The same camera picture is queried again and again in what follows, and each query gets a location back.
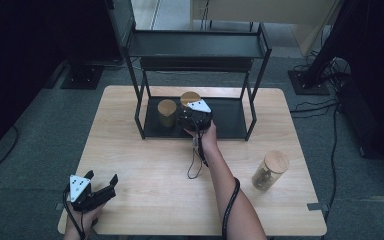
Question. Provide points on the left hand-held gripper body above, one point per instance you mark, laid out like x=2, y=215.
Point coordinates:
x=86, y=200

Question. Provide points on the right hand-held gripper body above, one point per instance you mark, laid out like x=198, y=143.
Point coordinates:
x=195, y=118

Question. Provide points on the slim jar with red contents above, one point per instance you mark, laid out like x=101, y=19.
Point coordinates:
x=189, y=97

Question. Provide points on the short glass jar wooden lid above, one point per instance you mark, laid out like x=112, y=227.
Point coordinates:
x=167, y=111

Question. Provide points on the black metal shelf rack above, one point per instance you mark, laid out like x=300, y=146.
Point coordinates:
x=196, y=46

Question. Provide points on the wide glass jar wooden lid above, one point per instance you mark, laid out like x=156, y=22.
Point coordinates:
x=270, y=168

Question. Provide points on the person's left hand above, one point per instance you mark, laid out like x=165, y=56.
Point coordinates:
x=83, y=220

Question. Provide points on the person's right hand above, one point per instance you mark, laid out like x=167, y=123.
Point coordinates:
x=208, y=138

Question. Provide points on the grey tape strip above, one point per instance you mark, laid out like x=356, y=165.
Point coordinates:
x=317, y=206
x=59, y=206

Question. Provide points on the black stand with square base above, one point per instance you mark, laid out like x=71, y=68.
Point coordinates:
x=81, y=75
x=308, y=83

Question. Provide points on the beige board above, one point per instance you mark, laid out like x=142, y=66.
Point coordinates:
x=263, y=11

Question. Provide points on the black box on floor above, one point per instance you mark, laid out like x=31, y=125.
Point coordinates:
x=356, y=116

